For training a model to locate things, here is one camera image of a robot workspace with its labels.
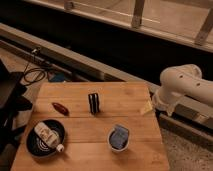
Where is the blue cloth in cup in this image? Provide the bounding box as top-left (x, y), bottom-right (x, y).
top-left (109, 125), bottom-right (129, 150)

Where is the dark red chili pepper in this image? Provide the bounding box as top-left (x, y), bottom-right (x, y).
top-left (52, 102), bottom-right (69, 116)

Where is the black chair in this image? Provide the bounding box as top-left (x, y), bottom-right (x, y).
top-left (0, 59), bottom-right (32, 154)

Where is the blue object on floor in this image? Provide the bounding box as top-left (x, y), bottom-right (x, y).
top-left (49, 73), bottom-right (65, 82)

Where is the black cable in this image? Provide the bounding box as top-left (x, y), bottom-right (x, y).
top-left (20, 49), bottom-right (54, 87)

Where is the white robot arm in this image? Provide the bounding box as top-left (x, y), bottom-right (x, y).
top-left (152, 64), bottom-right (213, 116)

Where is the white plastic bottle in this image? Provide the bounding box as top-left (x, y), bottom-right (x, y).
top-left (34, 122), bottom-right (64, 152)

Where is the white cup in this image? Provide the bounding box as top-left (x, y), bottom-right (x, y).
top-left (107, 129), bottom-right (129, 153)

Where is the black round bowl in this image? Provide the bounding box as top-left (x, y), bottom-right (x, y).
top-left (26, 119), bottom-right (65, 158)

